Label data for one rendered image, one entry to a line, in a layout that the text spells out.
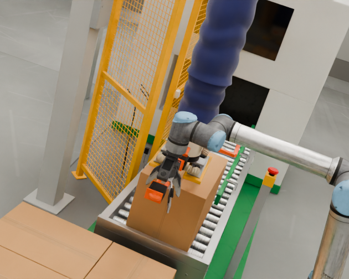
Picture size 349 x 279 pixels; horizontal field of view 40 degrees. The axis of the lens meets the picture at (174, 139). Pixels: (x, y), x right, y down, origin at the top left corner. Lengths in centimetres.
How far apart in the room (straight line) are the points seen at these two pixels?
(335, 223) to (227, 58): 93
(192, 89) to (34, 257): 118
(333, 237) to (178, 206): 108
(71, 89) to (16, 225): 110
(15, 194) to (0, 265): 151
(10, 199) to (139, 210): 141
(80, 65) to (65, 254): 134
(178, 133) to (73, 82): 163
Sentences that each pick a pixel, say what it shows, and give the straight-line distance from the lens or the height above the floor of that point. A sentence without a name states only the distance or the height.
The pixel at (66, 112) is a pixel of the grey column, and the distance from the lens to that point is 355.
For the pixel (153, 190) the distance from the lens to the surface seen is 205.
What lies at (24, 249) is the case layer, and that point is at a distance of 270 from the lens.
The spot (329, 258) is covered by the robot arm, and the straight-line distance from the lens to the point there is 201.
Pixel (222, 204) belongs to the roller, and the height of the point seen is 52.
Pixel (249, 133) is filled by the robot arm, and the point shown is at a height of 157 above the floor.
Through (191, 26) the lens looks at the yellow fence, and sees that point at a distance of 365.
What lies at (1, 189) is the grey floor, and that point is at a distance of 409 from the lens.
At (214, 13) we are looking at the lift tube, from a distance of 233.
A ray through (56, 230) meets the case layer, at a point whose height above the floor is 54.
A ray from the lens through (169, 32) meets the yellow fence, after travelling 320.
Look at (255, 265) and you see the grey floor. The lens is 403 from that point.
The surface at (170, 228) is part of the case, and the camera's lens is 285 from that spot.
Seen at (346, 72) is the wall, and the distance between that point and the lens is 1136.
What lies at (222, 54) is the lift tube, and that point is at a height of 175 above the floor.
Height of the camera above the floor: 229
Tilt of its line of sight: 24 degrees down
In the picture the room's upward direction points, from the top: 17 degrees clockwise
